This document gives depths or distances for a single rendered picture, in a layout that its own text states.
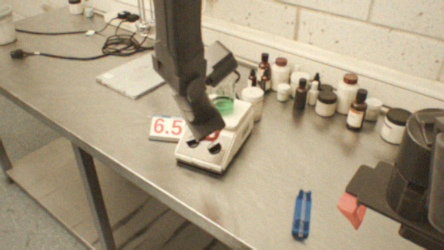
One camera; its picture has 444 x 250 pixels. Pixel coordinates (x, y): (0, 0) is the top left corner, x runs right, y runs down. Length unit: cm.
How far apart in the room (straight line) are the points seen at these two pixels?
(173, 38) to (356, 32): 77
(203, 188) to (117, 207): 97
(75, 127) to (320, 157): 66
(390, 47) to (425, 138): 84
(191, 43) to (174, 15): 7
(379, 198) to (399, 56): 78
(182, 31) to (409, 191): 33
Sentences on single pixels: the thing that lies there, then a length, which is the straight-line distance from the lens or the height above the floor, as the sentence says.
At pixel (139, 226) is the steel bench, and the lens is 170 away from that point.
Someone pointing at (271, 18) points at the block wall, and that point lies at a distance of 133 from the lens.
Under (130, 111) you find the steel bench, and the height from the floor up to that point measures 75.
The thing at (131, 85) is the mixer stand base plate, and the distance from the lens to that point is 126.
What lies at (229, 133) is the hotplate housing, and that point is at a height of 82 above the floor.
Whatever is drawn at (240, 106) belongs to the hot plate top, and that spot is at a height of 84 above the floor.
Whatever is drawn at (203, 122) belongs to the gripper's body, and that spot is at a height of 94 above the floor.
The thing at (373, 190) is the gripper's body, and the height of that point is 106.
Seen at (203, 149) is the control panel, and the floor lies 79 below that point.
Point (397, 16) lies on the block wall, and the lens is 116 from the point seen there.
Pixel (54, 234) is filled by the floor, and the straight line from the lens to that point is 189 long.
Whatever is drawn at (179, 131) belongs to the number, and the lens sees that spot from 101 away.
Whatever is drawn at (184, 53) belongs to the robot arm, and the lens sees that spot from 55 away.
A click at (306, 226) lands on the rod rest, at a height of 77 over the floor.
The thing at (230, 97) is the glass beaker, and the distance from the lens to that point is 91.
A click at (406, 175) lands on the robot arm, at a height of 112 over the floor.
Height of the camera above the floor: 136
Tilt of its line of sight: 35 degrees down
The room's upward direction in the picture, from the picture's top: straight up
